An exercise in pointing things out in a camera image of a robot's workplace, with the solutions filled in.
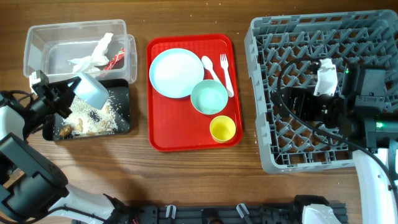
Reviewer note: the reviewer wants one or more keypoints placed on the clear plastic waste bin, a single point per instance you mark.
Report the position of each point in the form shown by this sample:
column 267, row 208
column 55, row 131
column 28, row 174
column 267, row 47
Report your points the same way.
column 51, row 48

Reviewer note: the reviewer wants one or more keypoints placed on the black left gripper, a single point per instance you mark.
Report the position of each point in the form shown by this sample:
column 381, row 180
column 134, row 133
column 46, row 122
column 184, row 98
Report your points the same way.
column 59, row 96

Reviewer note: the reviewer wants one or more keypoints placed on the white crumpled napkin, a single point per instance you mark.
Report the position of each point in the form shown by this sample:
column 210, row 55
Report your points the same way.
column 96, row 59

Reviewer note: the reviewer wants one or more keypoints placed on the grey dishwasher rack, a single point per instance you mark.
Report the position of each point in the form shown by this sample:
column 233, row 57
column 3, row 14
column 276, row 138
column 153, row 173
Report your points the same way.
column 277, row 53

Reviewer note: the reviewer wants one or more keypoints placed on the mint green bowl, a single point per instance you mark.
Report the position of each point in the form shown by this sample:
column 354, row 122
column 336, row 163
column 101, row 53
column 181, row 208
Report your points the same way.
column 209, row 97

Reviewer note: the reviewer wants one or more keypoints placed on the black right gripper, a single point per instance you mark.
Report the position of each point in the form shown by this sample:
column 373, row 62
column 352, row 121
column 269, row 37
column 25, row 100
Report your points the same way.
column 295, row 94

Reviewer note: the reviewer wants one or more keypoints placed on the black food waste tray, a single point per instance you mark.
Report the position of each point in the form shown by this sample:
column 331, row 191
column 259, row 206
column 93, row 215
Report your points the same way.
column 118, row 90

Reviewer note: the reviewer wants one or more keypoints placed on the red serving tray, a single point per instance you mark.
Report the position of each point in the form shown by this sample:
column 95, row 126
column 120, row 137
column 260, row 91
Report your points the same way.
column 174, row 124

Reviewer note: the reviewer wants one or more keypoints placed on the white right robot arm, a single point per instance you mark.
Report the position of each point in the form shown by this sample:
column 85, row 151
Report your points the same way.
column 356, row 117

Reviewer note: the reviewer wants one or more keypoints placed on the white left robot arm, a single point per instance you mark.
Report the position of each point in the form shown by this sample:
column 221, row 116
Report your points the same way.
column 33, row 187

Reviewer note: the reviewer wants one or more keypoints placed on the light blue bowl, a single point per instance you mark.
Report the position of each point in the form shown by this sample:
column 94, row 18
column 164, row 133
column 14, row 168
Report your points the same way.
column 91, row 91

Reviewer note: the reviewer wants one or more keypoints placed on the light blue plate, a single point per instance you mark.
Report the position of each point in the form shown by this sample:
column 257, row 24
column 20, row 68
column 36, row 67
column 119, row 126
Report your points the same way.
column 175, row 72

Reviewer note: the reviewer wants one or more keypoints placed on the white plastic fork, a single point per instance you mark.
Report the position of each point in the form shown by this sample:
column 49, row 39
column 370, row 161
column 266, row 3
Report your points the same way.
column 225, row 65

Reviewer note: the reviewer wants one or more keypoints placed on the yellow plastic cup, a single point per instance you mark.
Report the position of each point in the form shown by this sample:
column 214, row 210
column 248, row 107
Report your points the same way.
column 222, row 129

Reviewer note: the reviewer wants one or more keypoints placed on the food scraps rice and nuts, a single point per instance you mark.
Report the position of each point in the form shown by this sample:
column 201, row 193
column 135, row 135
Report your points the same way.
column 87, row 121

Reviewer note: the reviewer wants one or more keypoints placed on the red snack wrapper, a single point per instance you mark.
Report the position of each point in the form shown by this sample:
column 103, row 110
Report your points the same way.
column 119, row 56

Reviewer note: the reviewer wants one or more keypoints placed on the white plastic spoon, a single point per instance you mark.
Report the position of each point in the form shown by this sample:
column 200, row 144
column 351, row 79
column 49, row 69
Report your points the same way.
column 208, row 65

